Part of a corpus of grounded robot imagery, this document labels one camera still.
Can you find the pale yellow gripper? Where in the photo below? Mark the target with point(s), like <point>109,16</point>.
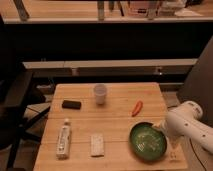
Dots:
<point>157,126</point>

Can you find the green ceramic bowl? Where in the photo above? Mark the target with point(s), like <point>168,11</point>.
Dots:
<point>146,142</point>

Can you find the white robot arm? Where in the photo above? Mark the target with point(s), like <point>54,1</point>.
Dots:
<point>183,120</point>

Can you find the orange carrot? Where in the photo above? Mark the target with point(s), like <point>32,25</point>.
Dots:
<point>137,108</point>

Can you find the grey cabinet right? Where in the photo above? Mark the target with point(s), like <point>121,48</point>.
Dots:
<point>198,85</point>

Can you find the white sponge block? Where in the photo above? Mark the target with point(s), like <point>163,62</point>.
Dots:
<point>97,145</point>

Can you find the black rectangular block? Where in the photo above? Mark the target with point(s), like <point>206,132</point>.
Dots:
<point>71,104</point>

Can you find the white plastic bottle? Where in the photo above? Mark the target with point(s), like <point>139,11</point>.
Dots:
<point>63,143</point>

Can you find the black office chair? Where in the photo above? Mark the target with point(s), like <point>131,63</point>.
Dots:
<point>17,91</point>

